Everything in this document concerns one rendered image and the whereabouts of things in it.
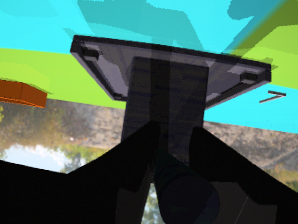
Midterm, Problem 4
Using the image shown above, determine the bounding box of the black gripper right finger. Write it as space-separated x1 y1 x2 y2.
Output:
189 127 298 224

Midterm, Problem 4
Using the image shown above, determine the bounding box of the orange open tray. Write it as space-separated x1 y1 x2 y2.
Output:
0 79 48 108

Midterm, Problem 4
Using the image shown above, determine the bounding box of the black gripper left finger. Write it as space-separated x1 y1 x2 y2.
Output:
0 120 161 224

